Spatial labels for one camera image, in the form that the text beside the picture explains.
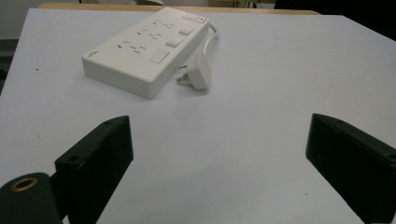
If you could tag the white power plug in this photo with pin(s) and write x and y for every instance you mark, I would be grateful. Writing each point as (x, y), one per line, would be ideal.
(199, 70)

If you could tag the white power strip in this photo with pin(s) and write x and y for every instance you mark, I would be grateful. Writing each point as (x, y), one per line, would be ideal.
(146, 51)

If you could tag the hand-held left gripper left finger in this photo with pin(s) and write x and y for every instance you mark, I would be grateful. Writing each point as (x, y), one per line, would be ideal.
(93, 165)

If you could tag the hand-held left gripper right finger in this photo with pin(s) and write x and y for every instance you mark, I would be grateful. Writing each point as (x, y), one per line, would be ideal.
(351, 165)

